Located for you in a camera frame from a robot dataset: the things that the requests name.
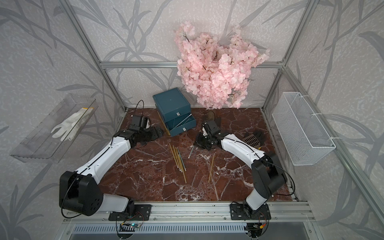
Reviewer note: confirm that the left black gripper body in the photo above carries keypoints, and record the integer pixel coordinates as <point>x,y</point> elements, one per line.
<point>147,135</point>

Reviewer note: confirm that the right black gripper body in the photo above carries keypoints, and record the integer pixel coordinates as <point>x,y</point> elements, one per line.
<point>204,141</point>

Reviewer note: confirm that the green pencil among yellows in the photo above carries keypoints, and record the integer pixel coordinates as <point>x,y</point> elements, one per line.
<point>181,159</point>

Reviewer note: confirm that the teal drawer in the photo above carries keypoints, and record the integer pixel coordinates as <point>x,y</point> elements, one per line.
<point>190,123</point>

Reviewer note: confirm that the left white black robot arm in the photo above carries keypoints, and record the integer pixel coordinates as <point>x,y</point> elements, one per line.
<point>80,191</point>

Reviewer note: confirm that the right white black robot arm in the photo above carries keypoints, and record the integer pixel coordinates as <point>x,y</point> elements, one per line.
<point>267,172</point>

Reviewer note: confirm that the teal drawer cabinet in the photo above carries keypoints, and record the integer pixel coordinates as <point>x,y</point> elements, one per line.
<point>171,104</point>

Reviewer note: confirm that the yellow pencil right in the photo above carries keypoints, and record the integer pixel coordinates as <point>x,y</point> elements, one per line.
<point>211,167</point>

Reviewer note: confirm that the beige slotted scoop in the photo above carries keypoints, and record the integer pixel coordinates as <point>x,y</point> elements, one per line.
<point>253,141</point>

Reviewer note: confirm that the pink blossom artificial tree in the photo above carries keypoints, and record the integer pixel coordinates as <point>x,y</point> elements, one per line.
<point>218,75</point>

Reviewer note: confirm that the white glove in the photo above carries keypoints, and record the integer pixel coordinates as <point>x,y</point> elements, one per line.
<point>68,129</point>

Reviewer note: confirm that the left circuit board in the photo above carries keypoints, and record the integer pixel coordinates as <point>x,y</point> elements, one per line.
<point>129,227</point>

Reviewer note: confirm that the aluminium front rail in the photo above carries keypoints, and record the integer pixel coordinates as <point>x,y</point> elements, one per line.
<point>219,212</point>

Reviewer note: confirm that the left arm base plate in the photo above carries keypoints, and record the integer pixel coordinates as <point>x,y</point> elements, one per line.
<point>139,213</point>

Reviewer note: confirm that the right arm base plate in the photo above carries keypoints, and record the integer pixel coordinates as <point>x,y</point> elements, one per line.
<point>250,211</point>

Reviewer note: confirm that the clear plastic wall tray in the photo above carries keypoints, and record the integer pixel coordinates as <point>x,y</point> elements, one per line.
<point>52,138</point>

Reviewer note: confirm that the white wire mesh basket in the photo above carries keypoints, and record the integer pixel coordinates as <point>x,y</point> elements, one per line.
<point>305,138</point>

